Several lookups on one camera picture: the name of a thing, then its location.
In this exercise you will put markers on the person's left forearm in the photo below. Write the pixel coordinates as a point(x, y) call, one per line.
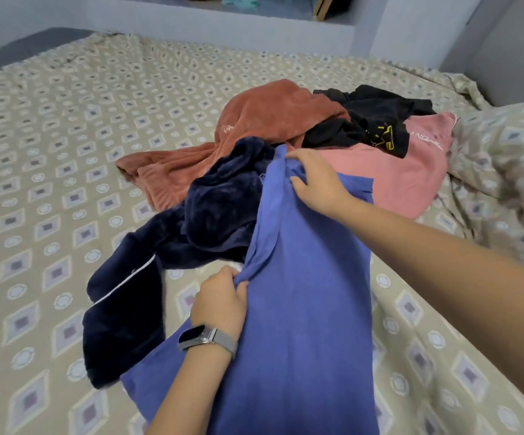
point(185, 394)

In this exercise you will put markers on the rust brown garment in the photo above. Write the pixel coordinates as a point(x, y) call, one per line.
point(244, 122)

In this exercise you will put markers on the person's left hand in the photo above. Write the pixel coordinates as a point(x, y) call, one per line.
point(218, 303)

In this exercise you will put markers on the teal small item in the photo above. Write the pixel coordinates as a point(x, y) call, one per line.
point(241, 0)

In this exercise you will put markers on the grey upholstered headboard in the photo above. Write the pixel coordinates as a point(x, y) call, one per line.
point(511, 45)

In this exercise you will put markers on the person's right forearm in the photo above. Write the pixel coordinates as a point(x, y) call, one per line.
point(452, 276)

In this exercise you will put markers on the pink shirt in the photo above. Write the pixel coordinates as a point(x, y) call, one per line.
point(407, 172)

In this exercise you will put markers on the patterned beige pillow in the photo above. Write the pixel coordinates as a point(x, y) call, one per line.
point(506, 176)

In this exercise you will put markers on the leaning wooden picture frames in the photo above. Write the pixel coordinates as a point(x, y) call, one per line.
point(330, 4)

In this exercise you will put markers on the navy velvet garment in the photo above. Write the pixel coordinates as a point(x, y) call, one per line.
point(207, 204)

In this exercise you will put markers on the person's right hand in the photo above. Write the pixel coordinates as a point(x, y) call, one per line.
point(321, 184)

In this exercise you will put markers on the grey band wristwatch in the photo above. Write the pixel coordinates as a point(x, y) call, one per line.
point(207, 338)

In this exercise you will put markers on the black garment yellow print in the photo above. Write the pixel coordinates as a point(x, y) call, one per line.
point(370, 113)

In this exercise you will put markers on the purple-blue garment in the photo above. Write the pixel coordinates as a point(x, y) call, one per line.
point(307, 312)

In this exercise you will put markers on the bed with patterned beige sheet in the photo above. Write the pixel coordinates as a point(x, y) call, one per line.
point(44, 131)

